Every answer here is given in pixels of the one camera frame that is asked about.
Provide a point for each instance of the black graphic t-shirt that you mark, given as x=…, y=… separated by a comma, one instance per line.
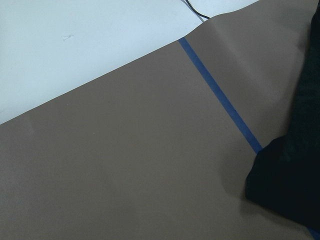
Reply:
x=285, y=176

